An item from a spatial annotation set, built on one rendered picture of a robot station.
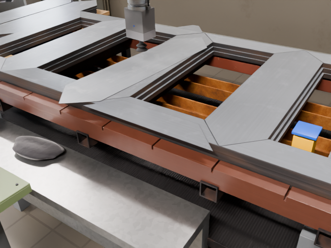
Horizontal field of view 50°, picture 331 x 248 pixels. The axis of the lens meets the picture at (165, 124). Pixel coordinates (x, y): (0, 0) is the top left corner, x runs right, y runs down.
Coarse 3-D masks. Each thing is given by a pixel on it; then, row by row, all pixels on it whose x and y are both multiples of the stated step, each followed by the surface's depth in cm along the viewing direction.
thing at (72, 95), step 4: (64, 88) 117; (68, 88) 117; (72, 88) 117; (64, 92) 115; (68, 92) 115; (72, 92) 114; (76, 92) 114; (80, 92) 114; (64, 96) 112; (68, 96) 112; (72, 96) 112; (76, 96) 112; (80, 96) 112; (84, 96) 112; (88, 96) 112; (72, 100) 110; (76, 100) 110; (80, 100) 110; (84, 100) 110; (88, 100) 109; (92, 100) 109; (96, 100) 109
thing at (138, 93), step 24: (72, 24) 184; (0, 48) 155; (24, 48) 163; (96, 48) 155; (216, 48) 150; (240, 48) 144; (0, 72) 131; (168, 72) 127; (48, 96) 121; (120, 96) 111; (144, 96) 117; (120, 120) 105; (192, 120) 98; (288, 120) 102; (192, 144) 93; (216, 144) 89; (264, 168) 83; (312, 192) 79
